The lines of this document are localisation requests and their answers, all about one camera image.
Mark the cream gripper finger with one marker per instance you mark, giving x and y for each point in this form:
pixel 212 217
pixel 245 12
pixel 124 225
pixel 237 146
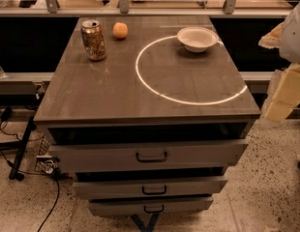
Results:
pixel 287 95
pixel 273 38

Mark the grey top drawer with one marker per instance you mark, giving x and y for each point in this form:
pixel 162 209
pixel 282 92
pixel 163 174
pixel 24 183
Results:
pixel 148 156

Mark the grey drawer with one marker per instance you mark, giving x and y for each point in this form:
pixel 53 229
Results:
pixel 119 207
pixel 148 156
pixel 149 187

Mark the grey drawer cabinet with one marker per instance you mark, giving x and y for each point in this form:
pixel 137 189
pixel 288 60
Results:
pixel 148 89

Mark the grey middle drawer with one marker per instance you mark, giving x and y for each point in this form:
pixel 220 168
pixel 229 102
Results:
pixel 149 187

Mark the grey bottom drawer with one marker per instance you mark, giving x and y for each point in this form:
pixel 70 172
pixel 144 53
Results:
pixel 119 207

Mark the white bowl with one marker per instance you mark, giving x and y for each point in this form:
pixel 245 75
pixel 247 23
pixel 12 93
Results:
pixel 197 39

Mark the orange fruit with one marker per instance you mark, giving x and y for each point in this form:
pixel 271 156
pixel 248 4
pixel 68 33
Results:
pixel 120 30

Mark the gold soda can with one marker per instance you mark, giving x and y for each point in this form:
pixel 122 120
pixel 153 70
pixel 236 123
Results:
pixel 93 39

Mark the black stand leg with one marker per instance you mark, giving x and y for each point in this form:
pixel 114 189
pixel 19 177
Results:
pixel 14 174

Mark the metal rail frame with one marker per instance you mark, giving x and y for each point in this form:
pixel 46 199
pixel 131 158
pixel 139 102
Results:
pixel 24 83

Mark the wire mesh basket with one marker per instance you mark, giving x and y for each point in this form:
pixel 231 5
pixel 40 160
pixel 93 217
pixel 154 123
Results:
pixel 45 163

